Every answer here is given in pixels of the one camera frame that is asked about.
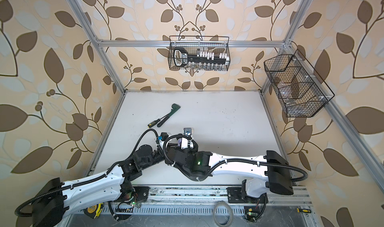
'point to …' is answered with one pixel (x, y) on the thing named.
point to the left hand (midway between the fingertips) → (182, 146)
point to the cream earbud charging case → (192, 131)
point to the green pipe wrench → (175, 108)
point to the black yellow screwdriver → (150, 125)
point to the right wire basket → (302, 92)
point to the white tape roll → (222, 214)
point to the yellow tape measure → (94, 211)
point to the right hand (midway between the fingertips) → (181, 143)
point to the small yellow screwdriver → (304, 210)
